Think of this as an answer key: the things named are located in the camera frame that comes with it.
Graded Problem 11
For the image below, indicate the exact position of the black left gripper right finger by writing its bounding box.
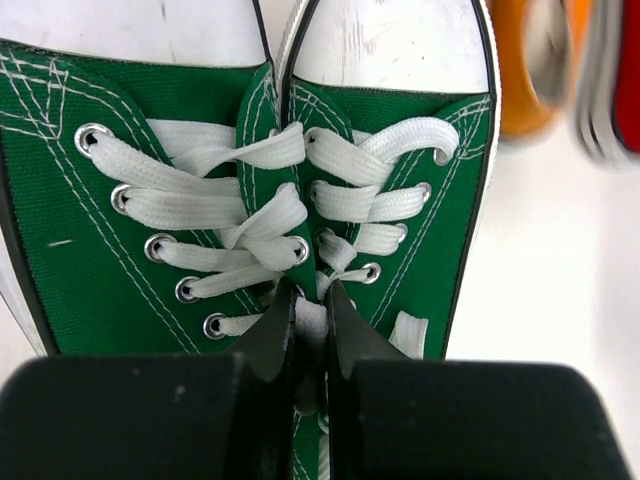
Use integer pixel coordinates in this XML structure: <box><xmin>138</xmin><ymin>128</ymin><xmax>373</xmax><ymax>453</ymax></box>
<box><xmin>326</xmin><ymin>283</ymin><xmax>630</xmax><ymax>479</ymax></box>

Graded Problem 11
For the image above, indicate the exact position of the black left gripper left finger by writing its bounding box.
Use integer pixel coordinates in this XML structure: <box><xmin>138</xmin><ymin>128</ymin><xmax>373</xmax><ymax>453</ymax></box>
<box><xmin>1</xmin><ymin>281</ymin><xmax>298</xmax><ymax>479</ymax></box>

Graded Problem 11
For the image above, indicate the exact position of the green canvas sneaker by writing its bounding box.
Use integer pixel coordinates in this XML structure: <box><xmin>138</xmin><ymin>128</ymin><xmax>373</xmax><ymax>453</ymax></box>
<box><xmin>277</xmin><ymin>0</ymin><xmax>501</xmax><ymax>480</ymax></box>
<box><xmin>1</xmin><ymin>1</ymin><xmax>315</xmax><ymax>355</ymax></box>

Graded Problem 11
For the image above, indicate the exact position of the left red canvas sneaker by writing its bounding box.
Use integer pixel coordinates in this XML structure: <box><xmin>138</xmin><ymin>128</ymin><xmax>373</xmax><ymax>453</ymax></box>
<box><xmin>576</xmin><ymin>1</ymin><xmax>639</xmax><ymax>168</ymax></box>

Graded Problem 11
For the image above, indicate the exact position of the right orange canvas sneaker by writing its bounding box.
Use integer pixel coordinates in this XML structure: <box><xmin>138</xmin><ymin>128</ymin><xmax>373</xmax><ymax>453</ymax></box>
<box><xmin>487</xmin><ymin>0</ymin><xmax>593</xmax><ymax>140</ymax></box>

